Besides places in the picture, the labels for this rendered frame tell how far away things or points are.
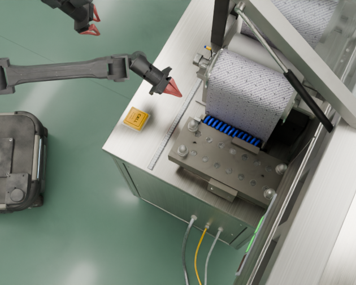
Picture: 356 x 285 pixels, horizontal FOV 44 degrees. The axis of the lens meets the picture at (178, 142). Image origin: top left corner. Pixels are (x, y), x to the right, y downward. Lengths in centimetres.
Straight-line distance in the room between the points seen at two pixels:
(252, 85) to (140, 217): 139
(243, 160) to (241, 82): 31
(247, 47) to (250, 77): 16
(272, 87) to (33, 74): 74
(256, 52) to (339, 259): 68
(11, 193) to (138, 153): 90
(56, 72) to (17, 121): 112
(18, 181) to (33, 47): 99
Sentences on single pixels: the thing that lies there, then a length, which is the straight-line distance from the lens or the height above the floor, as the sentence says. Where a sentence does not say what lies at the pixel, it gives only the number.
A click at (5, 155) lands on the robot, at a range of 247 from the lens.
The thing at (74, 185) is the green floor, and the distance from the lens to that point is 259.
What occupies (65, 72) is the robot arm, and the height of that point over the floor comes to 121.
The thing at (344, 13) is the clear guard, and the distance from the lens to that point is 88.
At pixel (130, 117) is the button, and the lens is 165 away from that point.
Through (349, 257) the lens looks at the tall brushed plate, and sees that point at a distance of 107.
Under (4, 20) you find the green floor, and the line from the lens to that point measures 318.
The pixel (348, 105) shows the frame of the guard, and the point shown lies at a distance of 85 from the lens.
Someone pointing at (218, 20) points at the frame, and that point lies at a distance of 166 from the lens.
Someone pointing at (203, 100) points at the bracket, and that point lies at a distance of 166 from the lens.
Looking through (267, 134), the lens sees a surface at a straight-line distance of 146.
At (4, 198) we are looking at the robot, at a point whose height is 24.
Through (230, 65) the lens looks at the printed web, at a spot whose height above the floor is 131.
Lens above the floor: 244
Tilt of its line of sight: 72 degrees down
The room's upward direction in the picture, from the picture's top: 3 degrees counter-clockwise
